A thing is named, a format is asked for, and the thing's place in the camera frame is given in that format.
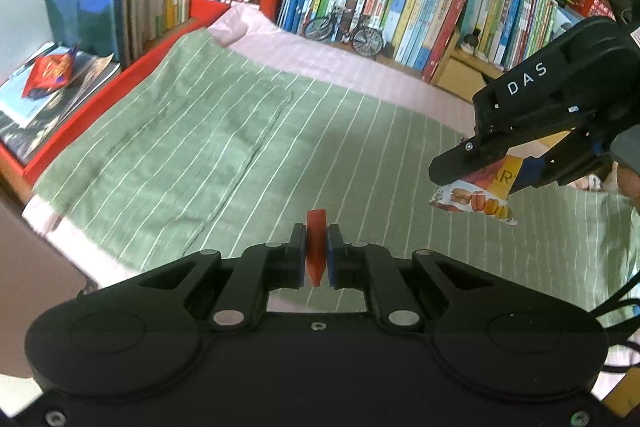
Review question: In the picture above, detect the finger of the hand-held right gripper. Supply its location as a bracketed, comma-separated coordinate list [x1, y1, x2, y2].
[429, 130, 576, 186]
[509, 131, 615, 195]

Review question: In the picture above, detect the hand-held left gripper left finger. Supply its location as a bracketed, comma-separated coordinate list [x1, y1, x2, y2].
[137, 223, 307, 333]

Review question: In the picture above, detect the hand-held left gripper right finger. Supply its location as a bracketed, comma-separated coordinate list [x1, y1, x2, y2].
[326, 224, 496, 333]

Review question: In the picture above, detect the red tapered strip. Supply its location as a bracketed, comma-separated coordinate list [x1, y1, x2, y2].
[306, 208, 328, 289]

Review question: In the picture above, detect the colourful snack packet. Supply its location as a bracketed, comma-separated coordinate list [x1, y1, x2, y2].
[429, 156, 520, 226]

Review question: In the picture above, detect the person's right forearm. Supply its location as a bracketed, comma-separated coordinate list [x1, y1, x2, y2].
[609, 123, 640, 208]

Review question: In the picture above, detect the wooden drawer unit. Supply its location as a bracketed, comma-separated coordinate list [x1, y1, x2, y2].
[430, 29, 576, 160]

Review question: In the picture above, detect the green checked blanket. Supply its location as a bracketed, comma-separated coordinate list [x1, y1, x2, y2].
[32, 29, 640, 328]

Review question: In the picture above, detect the black model bicycle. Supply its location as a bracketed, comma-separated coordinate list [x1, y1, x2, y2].
[302, 4, 386, 56]

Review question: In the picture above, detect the pink bed sheet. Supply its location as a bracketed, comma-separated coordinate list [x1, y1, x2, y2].
[22, 2, 640, 285]

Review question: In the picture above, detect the pile of magazines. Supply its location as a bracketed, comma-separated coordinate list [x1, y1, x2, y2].
[0, 42, 123, 168]

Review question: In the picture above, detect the red foil snack packet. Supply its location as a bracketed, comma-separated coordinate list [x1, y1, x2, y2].
[21, 46, 80, 100]

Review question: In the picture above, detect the black cable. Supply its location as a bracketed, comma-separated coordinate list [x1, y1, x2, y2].
[595, 277, 640, 375]

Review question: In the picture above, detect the red bed rail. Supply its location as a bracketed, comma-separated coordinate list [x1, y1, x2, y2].
[22, 0, 236, 185]

